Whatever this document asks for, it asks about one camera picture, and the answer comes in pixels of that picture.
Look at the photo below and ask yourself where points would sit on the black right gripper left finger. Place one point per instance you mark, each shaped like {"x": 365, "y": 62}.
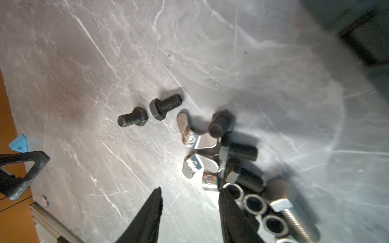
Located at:
{"x": 144, "y": 228}

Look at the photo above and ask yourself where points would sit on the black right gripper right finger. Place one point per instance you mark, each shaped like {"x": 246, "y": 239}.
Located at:
{"x": 236, "y": 225}

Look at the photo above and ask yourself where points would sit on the black hex nut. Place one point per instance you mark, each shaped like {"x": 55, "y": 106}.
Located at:
{"x": 254, "y": 204}
{"x": 235, "y": 190}
{"x": 275, "y": 225}

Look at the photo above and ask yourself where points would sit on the silver wing nut lower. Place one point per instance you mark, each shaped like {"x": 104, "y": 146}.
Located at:
{"x": 210, "y": 181}

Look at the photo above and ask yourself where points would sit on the silver wing nut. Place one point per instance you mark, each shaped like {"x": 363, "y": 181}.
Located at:
{"x": 210, "y": 181}
{"x": 192, "y": 137}
{"x": 196, "y": 161}

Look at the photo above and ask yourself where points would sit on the black hex bolt lower centre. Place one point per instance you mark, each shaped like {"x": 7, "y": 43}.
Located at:
{"x": 234, "y": 173}

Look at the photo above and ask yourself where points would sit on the large silver hex bolt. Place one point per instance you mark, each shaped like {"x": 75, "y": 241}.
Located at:
{"x": 282, "y": 198}

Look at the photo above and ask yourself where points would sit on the silver wing nut middle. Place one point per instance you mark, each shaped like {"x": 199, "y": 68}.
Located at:
{"x": 196, "y": 161}

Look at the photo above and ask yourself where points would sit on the silver wing nut upper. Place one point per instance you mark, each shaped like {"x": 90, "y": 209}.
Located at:
{"x": 192, "y": 137}

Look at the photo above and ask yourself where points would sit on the black hex bolt upright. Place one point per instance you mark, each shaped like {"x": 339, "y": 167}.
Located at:
{"x": 222, "y": 123}

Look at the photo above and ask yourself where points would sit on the black hex bolt far left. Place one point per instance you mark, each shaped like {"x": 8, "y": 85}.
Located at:
{"x": 137, "y": 117}

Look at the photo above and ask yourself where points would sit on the black hex bolt top left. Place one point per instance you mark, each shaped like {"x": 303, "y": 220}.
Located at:
{"x": 159, "y": 108}

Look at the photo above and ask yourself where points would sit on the grey plastic organizer box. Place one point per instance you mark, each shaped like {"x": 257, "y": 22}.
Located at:
{"x": 364, "y": 27}

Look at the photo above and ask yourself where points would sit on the aluminium rail frame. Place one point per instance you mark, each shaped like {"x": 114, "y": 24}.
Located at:
{"x": 49, "y": 229}

